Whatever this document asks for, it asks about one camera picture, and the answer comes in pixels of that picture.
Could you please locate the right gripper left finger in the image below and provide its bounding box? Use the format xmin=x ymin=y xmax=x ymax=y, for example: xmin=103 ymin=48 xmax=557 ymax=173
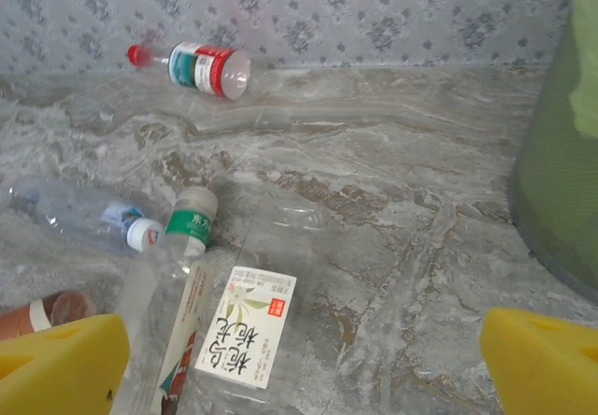
xmin=0 ymin=312 xmax=131 ymax=415

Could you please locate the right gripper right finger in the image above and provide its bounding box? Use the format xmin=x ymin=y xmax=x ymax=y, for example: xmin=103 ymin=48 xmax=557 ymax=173
xmin=480 ymin=307 xmax=598 ymax=415

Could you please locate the brown bottle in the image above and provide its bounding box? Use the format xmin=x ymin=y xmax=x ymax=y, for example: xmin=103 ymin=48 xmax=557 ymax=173
xmin=0 ymin=289 xmax=97 ymax=341

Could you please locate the clear bottle red white label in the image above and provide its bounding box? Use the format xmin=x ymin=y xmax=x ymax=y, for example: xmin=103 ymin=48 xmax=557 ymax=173
xmin=111 ymin=235 xmax=216 ymax=415

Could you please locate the clear bottle white flower label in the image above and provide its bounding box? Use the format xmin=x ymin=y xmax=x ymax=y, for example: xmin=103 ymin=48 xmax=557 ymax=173
xmin=186 ymin=197 xmax=340 ymax=415

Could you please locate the clear bottle green label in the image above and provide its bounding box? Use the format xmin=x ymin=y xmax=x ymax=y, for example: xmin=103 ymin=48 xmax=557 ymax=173
xmin=164 ymin=186 xmax=220 ymax=258

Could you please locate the clear bottle red cap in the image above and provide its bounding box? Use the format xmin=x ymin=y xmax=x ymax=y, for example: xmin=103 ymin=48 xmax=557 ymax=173
xmin=127 ymin=40 xmax=252 ymax=102

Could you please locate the green mesh bin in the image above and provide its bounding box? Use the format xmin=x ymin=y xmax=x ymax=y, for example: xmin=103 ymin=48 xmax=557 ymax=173
xmin=507 ymin=0 xmax=598 ymax=304

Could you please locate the clear bottle blue label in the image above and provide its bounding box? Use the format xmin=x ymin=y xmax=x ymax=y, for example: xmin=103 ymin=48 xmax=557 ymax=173
xmin=7 ymin=175 xmax=165 ymax=258

